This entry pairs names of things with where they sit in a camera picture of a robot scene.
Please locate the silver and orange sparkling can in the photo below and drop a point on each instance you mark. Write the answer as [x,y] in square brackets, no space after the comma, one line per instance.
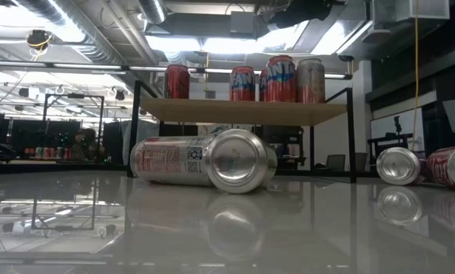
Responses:
[310,81]

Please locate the dark red Coca-Cola can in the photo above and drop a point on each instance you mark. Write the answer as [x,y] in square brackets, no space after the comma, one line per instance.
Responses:
[177,81]

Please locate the green sparkling water can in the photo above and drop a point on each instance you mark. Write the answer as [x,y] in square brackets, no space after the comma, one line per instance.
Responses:
[237,160]

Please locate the wooden shelf black metal legs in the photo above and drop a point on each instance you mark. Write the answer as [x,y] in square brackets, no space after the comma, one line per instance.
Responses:
[242,112]

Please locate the long linear ceiling light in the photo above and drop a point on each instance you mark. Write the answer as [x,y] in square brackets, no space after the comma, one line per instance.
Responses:
[212,70]

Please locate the black background workstation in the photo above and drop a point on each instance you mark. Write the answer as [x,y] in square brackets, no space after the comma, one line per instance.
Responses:
[284,137]

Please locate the white ceiling air unit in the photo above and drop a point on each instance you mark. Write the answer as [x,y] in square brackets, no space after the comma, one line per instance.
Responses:
[433,9]

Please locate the white board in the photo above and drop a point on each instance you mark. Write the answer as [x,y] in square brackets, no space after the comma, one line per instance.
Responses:
[379,129]

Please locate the grey office chair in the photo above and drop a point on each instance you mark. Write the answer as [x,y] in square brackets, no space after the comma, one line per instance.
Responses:
[336,161]
[361,161]

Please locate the black equipment stand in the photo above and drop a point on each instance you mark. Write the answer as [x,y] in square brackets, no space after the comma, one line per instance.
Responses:
[387,142]

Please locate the dark red soda can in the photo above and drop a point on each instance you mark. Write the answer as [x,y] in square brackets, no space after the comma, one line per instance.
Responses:
[398,165]

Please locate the silver Diet Coke can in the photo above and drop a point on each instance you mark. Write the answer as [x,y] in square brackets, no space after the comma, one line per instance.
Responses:
[166,160]

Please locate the person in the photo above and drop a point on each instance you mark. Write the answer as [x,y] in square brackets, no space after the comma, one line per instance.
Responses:
[84,144]

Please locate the black round ceiling device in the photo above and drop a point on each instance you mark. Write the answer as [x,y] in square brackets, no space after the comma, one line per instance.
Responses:
[39,38]

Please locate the distant soda cans cluster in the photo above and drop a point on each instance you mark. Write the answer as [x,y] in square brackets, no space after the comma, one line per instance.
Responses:
[46,152]

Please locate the grey ceiling duct box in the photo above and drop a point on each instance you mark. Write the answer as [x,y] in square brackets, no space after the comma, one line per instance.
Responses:
[204,24]

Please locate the colourful wall picture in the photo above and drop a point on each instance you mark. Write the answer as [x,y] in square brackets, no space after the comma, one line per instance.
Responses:
[216,129]

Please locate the short silver ventilation duct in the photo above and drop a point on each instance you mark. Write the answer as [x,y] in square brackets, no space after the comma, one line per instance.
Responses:
[151,10]

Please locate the long silver ventilation duct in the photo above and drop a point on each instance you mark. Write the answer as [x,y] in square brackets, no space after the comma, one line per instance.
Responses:
[65,21]

